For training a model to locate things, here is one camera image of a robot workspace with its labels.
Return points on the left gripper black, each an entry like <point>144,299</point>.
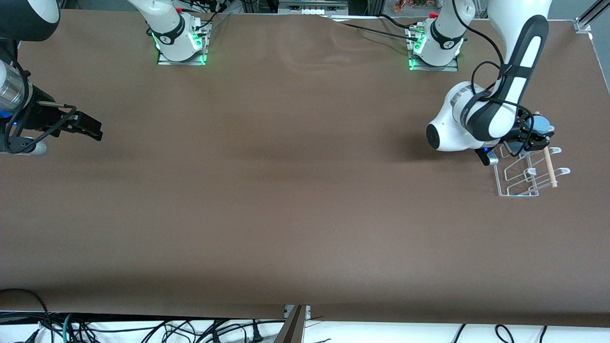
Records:
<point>523,129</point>

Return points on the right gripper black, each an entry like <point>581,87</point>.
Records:
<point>42,117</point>

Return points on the blue plastic cup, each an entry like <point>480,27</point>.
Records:
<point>542,125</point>

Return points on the right white Franka arm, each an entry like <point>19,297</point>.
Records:
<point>167,24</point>

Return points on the left white Franka arm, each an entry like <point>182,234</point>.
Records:
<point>452,128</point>

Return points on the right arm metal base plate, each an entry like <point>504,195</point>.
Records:
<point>181,61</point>

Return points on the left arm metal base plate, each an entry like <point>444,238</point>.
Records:
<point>431,66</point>

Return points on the aluminium table post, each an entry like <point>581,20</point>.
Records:
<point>293,326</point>

